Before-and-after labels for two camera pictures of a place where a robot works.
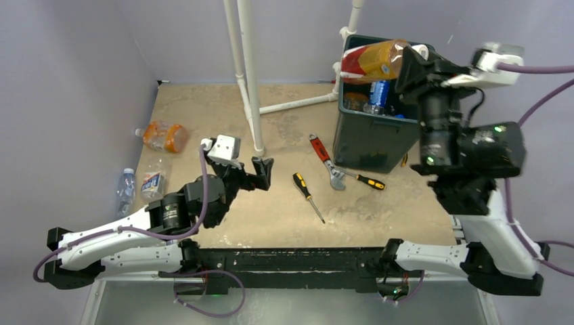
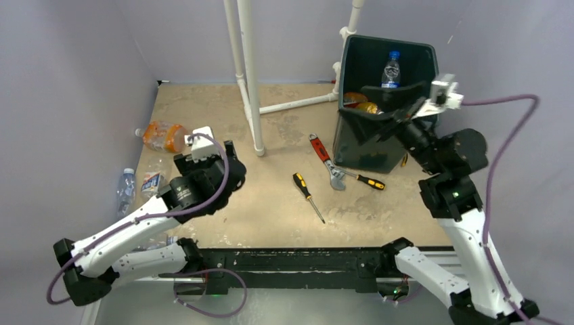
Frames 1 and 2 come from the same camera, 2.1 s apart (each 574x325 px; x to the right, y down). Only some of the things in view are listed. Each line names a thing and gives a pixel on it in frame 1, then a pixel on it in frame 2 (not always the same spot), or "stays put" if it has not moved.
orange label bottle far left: (164, 135) stays put
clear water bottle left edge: (126, 193) stays put
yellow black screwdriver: (301, 181) stays put
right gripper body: (431, 93) → (413, 135)
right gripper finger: (413, 68) → (391, 131)
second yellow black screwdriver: (372, 183) stays put
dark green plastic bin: (376, 126) stays put
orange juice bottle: (372, 62) → (369, 107)
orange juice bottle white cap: (356, 101) stays put
